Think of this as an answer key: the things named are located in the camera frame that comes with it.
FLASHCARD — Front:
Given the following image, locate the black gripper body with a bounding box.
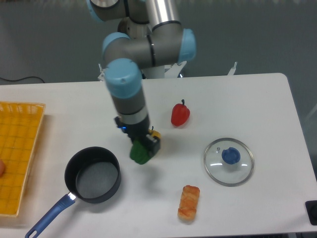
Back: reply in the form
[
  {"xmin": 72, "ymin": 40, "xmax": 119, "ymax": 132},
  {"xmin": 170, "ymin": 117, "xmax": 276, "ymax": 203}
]
[{"xmin": 114, "ymin": 114, "xmax": 150, "ymax": 143}]

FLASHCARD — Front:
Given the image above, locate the green bell pepper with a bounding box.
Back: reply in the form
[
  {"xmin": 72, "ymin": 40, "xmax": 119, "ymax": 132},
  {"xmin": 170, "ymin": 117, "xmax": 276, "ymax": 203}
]
[{"xmin": 130, "ymin": 140, "xmax": 153, "ymax": 165}]

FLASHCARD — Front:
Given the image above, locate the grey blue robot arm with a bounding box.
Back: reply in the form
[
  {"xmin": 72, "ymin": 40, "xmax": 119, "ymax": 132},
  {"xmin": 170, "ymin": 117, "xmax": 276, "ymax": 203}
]
[{"xmin": 87, "ymin": 0, "xmax": 196, "ymax": 164}]

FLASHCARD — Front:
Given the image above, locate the yellow bell pepper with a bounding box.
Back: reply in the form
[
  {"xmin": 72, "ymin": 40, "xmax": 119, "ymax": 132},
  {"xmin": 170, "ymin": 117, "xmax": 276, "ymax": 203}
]
[{"xmin": 149, "ymin": 126, "xmax": 161, "ymax": 140}]

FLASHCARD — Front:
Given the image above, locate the red bell pepper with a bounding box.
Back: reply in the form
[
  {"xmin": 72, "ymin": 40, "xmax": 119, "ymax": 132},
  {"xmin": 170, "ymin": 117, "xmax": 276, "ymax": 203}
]
[{"xmin": 170, "ymin": 99, "xmax": 190, "ymax": 127}]

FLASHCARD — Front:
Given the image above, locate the orange toy bread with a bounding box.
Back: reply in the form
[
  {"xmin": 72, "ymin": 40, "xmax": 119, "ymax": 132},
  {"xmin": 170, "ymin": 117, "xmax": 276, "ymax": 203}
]
[{"xmin": 177, "ymin": 185, "xmax": 200, "ymax": 222}]

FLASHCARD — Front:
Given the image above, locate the glass lid blue knob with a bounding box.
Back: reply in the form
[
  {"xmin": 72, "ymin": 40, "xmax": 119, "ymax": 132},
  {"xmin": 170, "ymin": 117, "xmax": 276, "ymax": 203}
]
[{"xmin": 203, "ymin": 137, "xmax": 255, "ymax": 187}]

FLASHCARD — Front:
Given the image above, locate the yellow woven basket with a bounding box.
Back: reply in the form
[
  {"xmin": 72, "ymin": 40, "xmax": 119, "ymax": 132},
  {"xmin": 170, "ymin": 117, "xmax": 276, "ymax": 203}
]
[{"xmin": 0, "ymin": 101, "xmax": 46, "ymax": 217}]

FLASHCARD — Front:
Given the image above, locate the orange object in basket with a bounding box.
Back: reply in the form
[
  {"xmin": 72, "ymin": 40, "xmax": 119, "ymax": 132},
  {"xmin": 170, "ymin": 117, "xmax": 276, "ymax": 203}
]
[{"xmin": 0, "ymin": 160, "xmax": 5, "ymax": 176}]

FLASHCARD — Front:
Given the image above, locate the black device at table edge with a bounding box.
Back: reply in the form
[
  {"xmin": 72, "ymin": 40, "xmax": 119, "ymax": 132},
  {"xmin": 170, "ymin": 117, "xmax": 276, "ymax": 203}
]
[{"xmin": 305, "ymin": 200, "xmax": 317, "ymax": 226}]

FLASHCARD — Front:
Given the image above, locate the black pot blue handle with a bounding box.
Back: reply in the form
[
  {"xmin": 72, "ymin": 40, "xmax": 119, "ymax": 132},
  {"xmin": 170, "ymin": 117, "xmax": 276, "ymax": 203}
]
[{"xmin": 25, "ymin": 147, "xmax": 121, "ymax": 238}]

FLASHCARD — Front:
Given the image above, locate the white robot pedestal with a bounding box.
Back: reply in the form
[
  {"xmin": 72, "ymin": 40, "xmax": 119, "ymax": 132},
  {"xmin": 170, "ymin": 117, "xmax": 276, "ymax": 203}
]
[{"xmin": 117, "ymin": 17, "xmax": 166, "ymax": 79}]

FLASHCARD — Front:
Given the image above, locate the white right table bracket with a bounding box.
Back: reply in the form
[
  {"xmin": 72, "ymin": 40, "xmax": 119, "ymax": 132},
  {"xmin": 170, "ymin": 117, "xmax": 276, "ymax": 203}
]
[{"xmin": 227, "ymin": 61, "xmax": 237, "ymax": 76}]

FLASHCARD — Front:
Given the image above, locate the black floor cable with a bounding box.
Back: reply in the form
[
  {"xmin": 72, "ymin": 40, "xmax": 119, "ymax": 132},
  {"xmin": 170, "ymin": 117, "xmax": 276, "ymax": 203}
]
[{"xmin": 0, "ymin": 76, "xmax": 46, "ymax": 83}]

